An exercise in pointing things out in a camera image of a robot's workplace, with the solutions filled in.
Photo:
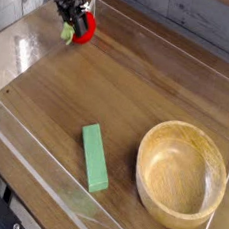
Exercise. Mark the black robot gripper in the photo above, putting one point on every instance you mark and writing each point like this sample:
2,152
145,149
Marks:
72,11

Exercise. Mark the red plush tomato toy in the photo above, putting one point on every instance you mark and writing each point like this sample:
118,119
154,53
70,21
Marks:
69,35

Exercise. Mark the green rectangular block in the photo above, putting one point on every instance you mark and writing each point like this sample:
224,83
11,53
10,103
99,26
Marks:
97,174

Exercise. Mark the wooden bowl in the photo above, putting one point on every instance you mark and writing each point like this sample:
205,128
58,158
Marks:
180,175

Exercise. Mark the clear acrylic tray wall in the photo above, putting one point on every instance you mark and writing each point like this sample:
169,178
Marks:
127,79

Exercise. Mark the black metal bracket with bolt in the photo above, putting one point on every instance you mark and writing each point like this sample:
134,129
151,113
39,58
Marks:
8,218

